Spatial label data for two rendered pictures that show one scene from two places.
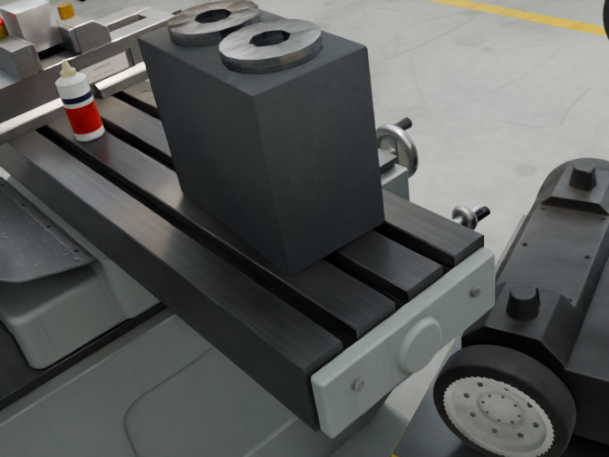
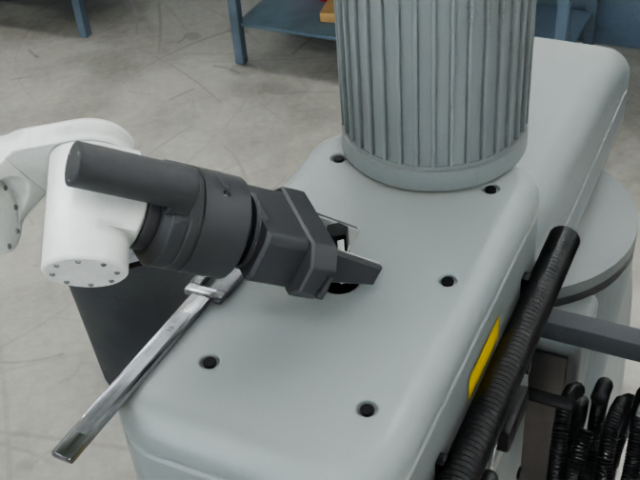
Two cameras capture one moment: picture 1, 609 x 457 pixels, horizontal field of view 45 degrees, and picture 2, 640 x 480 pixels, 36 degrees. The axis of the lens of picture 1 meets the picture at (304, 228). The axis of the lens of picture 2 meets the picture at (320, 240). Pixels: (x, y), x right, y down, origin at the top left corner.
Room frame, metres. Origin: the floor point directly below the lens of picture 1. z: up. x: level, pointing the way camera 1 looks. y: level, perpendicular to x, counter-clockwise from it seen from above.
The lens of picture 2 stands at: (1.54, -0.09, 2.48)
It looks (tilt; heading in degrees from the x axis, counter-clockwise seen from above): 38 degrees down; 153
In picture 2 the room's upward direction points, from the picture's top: 5 degrees counter-clockwise
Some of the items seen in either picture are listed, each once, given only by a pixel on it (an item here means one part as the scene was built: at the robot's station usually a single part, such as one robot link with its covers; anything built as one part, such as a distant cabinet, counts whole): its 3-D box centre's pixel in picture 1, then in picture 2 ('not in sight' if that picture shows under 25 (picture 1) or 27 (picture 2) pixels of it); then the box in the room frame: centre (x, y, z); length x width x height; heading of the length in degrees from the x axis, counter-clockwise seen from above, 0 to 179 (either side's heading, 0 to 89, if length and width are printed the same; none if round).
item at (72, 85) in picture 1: (77, 98); not in sight; (0.91, 0.26, 0.99); 0.04 x 0.04 x 0.11
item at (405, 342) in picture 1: (102, 141); not in sight; (0.97, 0.27, 0.89); 1.24 x 0.23 x 0.08; 35
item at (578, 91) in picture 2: not in sight; (494, 188); (0.64, 0.65, 1.66); 0.80 x 0.23 x 0.20; 125
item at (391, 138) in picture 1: (381, 160); not in sight; (1.21, -0.17, 0.63); 0.16 x 0.12 x 0.12; 125
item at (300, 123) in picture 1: (260, 123); not in sight; (0.65, 0.02, 1.03); 0.22 x 0.12 x 0.20; 30
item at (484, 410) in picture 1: (502, 405); not in sight; (0.69, -0.24, 0.50); 0.20 x 0.05 x 0.20; 54
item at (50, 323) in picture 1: (138, 209); not in sight; (0.93, 0.24, 0.79); 0.50 x 0.35 x 0.12; 125
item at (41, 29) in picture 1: (31, 24); not in sight; (1.07, 0.33, 1.05); 0.06 x 0.05 x 0.06; 36
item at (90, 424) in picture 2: not in sight; (150, 354); (0.92, 0.05, 1.89); 0.24 x 0.04 x 0.01; 123
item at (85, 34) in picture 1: (72, 28); not in sight; (1.10, 0.29, 1.02); 0.12 x 0.06 x 0.04; 36
